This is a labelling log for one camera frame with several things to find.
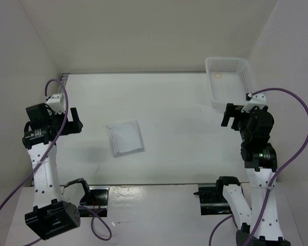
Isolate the white skirt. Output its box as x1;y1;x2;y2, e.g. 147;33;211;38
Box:
107;120;145;157

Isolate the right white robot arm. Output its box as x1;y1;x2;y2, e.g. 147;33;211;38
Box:
214;103;290;245

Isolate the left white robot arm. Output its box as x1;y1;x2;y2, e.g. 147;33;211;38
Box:
22;101;92;240

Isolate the white perforated plastic basket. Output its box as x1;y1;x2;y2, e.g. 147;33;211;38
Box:
205;57;258;113

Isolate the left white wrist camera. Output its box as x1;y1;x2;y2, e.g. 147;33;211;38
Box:
45;93;65;114

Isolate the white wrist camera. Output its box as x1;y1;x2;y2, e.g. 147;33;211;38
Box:
241;93;266;113
45;93;65;114

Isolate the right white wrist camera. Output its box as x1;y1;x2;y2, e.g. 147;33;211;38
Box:
241;93;266;113

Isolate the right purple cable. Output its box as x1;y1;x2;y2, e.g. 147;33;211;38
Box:
208;87;308;246

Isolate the purple cable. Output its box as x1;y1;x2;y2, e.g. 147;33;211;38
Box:
208;87;308;246
0;79;112;246

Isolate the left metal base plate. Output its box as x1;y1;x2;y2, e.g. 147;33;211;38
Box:
79;186;109;217

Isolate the metal base plate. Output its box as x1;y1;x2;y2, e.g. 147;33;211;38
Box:
194;184;232;216
79;186;109;217

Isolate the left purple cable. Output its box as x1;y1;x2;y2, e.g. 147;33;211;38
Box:
0;79;112;246

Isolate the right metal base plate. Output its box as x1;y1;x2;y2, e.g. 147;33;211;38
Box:
194;184;232;216

